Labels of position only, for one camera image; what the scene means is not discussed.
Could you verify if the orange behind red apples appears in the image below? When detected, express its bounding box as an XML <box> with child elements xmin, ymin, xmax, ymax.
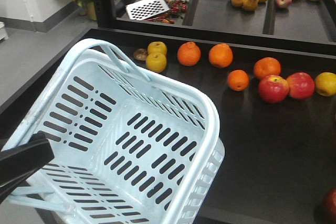
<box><xmin>254</xmin><ymin>57</ymin><xmax>281</xmax><ymax>80</ymax></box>

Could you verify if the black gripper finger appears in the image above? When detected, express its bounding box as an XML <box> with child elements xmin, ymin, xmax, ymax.
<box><xmin>1</xmin><ymin>133</ymin><xmax>54</xmax><ymax>201</ymax></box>

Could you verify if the yellow pear-apple front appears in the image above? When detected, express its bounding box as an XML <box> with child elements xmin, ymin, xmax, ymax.
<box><xmin>146</xmin><ymin>52</ymin><xmax>167</xmax><ymax>73</ymax></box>

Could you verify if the orange at back rail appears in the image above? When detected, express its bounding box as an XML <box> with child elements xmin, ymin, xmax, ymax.
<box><xmin>208</xmin><ymin>43</ymin><xmax>233</xmax><ymax>68</ymax></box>

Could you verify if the white perforated grater board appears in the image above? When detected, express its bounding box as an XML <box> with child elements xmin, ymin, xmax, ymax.
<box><xmin>126</xmin><ymin>0</ymin><xmax>170</xmax><ymax>20</ymax></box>

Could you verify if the small mandarin orange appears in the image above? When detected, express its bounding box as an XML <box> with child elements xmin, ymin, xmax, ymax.
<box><xmin>227</xmin><ymin>70</ymin><xmax>249</xmax><ymax>91</ymax></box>

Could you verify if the red apple near front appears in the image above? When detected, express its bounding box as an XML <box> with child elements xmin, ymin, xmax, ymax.
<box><xmin>322</xmin><ymin>187</ymin><xmax>335</xmax><ymax>223</ymax></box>

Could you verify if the brown mushroom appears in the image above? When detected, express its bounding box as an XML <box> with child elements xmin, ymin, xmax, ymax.
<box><xmin>133</xmin><ymin>48</ymin><xmax>148</xmax><ymax>61</ymax></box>

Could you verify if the red apple left of pair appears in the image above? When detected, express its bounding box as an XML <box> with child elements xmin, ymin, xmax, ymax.
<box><xmin>258</xmin><ymin>75</ymin><xmax>289</xmax><ymax>103</ymax></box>

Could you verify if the light blue plastic basket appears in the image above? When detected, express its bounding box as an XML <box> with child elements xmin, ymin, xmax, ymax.
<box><xmin>4</xmin><ymin>39</ymin><xmax>225</xmax><ymax>223</ymax></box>

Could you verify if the yellow pear-apple back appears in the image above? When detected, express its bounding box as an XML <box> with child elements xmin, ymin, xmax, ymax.
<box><xmin>147</xmin><ymin>41</ymin><xmax>167</xmax><ymax>56</ymax></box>

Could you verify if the yellow pear-apple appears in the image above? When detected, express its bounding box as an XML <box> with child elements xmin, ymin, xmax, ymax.
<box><xmin>146</xmin><ymin>52</ymin><xmax>167</xmax><ymax>73</ymax></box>
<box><xmin>147</xmin><ymin>41</ymin><xmax>167</xmax><ymax>56</ymax></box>

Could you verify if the red apple right of pair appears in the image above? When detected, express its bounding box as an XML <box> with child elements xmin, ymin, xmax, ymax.
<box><xmin>286</xmin><ymin>72</ymin><xmax>315</xmax><ymax>100</ymax></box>

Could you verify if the yellow orange round fruit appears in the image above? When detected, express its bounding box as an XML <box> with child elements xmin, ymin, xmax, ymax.
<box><xmin>314</xmin><ymin>72</ymin><xmax>335</xmax><ymax>97</ymax></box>

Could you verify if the black wooden fruit display stand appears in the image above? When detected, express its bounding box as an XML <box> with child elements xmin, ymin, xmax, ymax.
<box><xmin>0</xmin><ymin>27</ymin><xmax>336</xmax><ymax>224</ymax></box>

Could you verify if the red apple of pair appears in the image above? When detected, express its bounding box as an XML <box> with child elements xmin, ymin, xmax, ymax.
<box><xmin>258</xmin><ymin>75</ymin><xmax>289</xmax><ymax>103</ymax></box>
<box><xmin>286</xmin><ymin>72</ymin><xmax>315</xmax><ymax>100</ymax></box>

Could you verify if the bumpy top orange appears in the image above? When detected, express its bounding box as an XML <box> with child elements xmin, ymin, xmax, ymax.
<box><xmin>177</xmin><ymin>41</ymin><xmax>201</xmax><ymax>67</ymax></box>

